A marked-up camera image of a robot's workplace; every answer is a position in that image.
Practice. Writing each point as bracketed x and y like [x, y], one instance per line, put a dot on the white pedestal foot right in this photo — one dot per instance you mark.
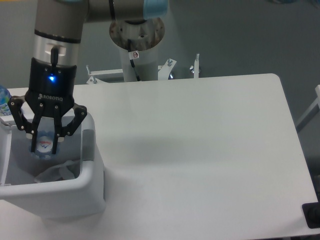
[195, 69]

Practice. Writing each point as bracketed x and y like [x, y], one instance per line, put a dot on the white pedestal foot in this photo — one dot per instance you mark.
[104, 76]
[195, 69]
[165, 71]

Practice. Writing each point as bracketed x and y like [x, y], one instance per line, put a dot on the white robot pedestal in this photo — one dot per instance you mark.
[138, 42]

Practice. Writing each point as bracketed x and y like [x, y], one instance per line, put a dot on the white pedestal foot middle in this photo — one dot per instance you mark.
[165, 71]

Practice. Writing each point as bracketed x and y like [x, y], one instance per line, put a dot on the clear white plastic wrapper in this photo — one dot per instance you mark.
[68, 170]

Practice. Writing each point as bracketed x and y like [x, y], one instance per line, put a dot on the crushed clear plastic bottle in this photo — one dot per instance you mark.
[44, 146]

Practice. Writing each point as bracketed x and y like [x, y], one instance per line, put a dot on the white open trash can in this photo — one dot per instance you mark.
[84, 195]

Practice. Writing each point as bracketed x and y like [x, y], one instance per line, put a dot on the blue labelled bottle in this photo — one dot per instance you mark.
[4, 99]

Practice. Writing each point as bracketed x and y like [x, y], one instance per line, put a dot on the white pedestal foot left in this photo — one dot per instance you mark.
[104, 76]

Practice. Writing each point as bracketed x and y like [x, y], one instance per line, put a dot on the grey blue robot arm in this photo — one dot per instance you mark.
[58, 33]

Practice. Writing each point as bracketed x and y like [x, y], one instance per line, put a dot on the white frame at right edge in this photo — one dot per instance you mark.
[310, 112]

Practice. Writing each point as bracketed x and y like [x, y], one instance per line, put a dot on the black clamp at table edge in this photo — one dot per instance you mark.
[312, 214]

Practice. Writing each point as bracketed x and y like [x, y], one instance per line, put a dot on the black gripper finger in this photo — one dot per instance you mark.
[80, 112]
[31, 128]

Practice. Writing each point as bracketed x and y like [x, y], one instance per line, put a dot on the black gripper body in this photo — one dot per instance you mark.
[50, 86]

